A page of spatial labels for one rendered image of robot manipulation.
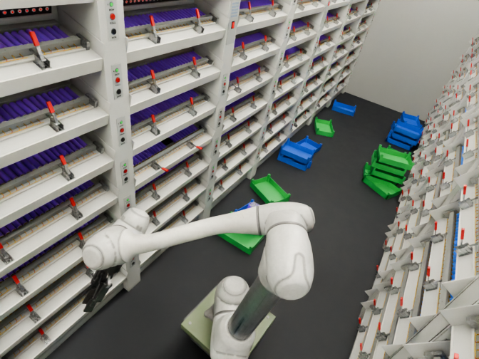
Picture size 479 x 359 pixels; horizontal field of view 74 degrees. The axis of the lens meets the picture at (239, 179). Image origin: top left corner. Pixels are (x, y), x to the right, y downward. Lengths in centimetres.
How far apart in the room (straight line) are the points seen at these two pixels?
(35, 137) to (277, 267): 81
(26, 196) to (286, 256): 85
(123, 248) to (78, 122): 46
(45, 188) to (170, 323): 105
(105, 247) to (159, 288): 108
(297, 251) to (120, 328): 127
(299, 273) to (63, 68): 88
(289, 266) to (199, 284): 123
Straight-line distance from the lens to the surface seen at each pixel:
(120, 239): 103
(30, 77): 105
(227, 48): 172
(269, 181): 287
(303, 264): 92
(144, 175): 158
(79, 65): 112
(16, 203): 123
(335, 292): 229
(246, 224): 106
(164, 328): 194
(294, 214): 102
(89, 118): 122
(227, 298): 146
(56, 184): 127
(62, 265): 154
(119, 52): 120
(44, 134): 116
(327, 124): 413
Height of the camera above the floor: 175
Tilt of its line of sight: 38 degrees down
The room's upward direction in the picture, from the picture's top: 12 degrees clockwise
